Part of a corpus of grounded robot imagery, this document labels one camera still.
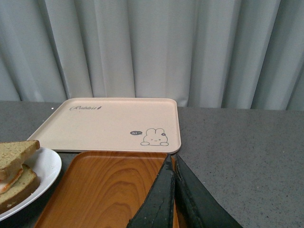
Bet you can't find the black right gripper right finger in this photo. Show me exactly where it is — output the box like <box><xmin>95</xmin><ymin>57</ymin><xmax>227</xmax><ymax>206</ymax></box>
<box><xmin>175</xmin><ymin>155</ymin><xmax>242</xmax><ymax>228</ymax></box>

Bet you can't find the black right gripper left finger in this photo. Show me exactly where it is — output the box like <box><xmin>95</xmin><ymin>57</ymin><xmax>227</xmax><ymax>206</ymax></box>
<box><xmin>127</xmin><ymin>155</ymin><xmax>175</xmax><ymax>228</ymax></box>

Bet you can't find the beige rabbit tray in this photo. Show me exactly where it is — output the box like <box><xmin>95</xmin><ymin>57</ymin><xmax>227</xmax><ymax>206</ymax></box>
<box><xmin>30</xmin><ymin>98</ymin><xmax>181</xmax><ymax>154</ymax></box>

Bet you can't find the brown wooden tray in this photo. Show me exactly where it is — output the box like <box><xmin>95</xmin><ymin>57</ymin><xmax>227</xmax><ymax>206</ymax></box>
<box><xmin>35</xmin><ymin>151</ymin><xmax>167</xmax><ymax>228</ymax></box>

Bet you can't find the bread slice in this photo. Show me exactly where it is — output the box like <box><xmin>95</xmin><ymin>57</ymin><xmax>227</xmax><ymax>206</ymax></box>
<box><xmin>0</xmin><ymin>140</ymin><xmax>40</xmax><ymax>180</ymax></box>
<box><xmin>0</xmin><ymin>164</ymin><xmax>40</xmax><ymax>214</ymax></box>

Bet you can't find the grey curtain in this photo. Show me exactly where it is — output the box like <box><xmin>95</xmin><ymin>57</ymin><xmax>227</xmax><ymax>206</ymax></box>
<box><xmin>0</xmin><ymin>0</ymin><xmax>304</xmax><ymax>111</ymax></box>

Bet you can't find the fried egg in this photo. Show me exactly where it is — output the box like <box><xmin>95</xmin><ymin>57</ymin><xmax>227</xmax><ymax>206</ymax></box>
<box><xmin>0</xmin><ymin>168</ymin><xmax>23</xmax><ymax>194</ymax></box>

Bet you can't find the white oval plate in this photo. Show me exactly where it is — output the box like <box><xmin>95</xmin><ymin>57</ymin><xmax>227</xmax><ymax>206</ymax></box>
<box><xmin>0</xmin><ymin>147</ymin><xmax>62</xmax><ymax>221</ymax></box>

